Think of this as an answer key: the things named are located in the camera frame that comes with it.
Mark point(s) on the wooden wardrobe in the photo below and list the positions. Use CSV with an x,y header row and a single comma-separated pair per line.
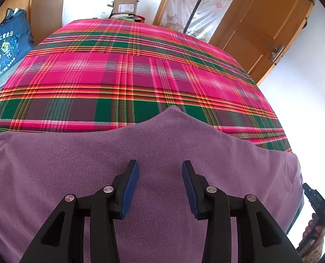
x,y
44,16

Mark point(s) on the blue printed tote bag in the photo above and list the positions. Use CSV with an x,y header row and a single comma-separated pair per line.
x,y
16,39

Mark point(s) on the brown cardboard box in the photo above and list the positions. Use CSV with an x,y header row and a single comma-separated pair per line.
x,y
124,7

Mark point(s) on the red patterned storage basket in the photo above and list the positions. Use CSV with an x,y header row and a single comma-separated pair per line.
x,y
130,18

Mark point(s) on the pink plaid tablecloth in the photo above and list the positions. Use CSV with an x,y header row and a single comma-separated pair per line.
x,y
99,75

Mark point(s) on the metal door handle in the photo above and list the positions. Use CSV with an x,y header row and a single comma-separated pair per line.
x,y
276,52

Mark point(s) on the person's right hand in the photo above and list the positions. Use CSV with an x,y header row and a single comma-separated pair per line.
x,y
317,248

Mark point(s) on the transparent printed door curtain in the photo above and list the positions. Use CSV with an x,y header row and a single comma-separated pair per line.
x,y
196,18

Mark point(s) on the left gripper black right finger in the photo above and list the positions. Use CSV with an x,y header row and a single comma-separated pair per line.
x,y
235,224

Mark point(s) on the purple fleece garment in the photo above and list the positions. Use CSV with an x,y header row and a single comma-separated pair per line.
x,y
37,170

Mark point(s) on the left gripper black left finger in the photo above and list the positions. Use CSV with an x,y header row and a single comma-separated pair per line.
x,y
61,237

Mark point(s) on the wooden room door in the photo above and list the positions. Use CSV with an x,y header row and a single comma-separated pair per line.
x,y
249,25

